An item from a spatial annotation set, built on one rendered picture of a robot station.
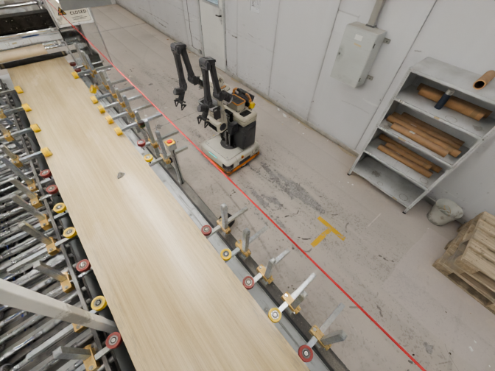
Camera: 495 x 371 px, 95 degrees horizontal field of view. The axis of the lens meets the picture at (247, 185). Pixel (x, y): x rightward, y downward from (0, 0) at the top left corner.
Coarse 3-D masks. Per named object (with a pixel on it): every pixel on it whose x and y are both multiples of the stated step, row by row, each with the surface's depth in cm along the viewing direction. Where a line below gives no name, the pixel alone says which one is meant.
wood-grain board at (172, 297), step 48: (48, 96) 277; (48, 144) 225; (96, 144) 228; (96, 192) 192; (144, 192) 194; (96, 240) 165; (144, 240) 167; (192, 240) 168; (144, 288) 146; (192, 288) 147; (240, 288) 149; (144, 336) 130; (192, 336) 131; (240, 336) 132
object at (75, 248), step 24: (24, 120) 297; (24, 144) 233; (48, 168) 262; (24, 240) 194; (72, 240) 193; (0, 264) 170; (48, 264) 171; (72, 264) 162; (48, 288) 161; (96, 288) 180; (24, 336) 143; (48, 336) 144; (72, 336) 144; (96, 336) 134; (120, 360) 143
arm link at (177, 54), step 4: (176, 48) 212; (172, 52) 219; (176, 52) 216; (180, 52) 217; (176, 56) 219; (176, 60) 223; (180, 60) 225; (176, 64) 226; (180, 64) 227; (180, 68) 230; (180, 72) 232; (180, 76) 235; (180, 80) 238; (184, 80) 240; (180, 84) 244; (184, 84) 242
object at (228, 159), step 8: (216, 136) 338; (200, 144) 331; (208, 144) 327; (216, 144) 327; (224, 144) 329; (256, 144) 332; (208, 152) 323; (216, 152) 317; (224, 152) 317; (232, 152) 318; (240, 152) 319; (248, 152) 324; (256, 152) 343; (216, 160) 321; (224, 160) 308; (232, 160) 309; (240, 160) 321; (248, 160) 336; (224, 168) 317; (232, 168) 318
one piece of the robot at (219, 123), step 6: (222, 84) 247; (210, 90) 249; (222, 90) 243; (228, 90) 249; (222, 102) 262; (222, 108) 269; (210, 114) 278; (222, 114) 270; (210, 120) 279; (216, 120) 277; (222, 120) 275; (216, 126) 276; (222, 126) 280
